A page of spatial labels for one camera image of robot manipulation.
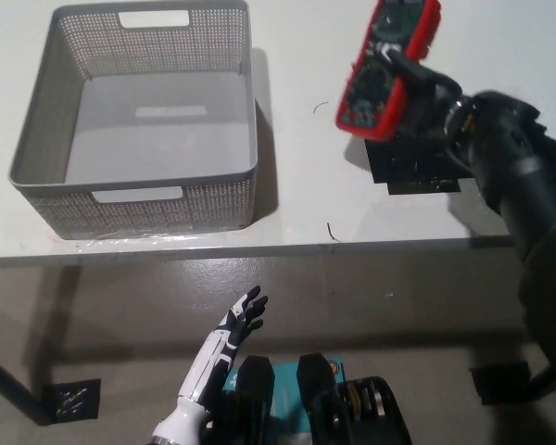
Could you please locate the red digital multimeter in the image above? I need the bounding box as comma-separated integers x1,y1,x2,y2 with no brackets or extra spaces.
335,0,444,143

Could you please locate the grey perforated plastic basket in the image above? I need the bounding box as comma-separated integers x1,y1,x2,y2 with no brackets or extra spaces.
7,0,259,241

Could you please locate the pale rectangular basket label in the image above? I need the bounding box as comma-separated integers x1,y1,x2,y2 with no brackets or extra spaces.
134,105,209,120

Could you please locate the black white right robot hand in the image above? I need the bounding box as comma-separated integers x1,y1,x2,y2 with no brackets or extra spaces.
385,49,467,153

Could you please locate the black table leg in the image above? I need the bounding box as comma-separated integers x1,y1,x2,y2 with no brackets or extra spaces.
0,347,57,427

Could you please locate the black teal robot body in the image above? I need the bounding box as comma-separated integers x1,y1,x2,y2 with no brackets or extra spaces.
203,354,412,445

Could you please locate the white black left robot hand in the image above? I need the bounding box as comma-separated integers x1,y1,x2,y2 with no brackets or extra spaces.
178,285,270,412

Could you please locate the black tape patch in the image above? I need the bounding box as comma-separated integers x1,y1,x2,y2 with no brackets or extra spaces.
363,133,462,197

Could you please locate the clear tape strip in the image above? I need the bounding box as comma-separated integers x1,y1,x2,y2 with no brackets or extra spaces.
73,230,201,247

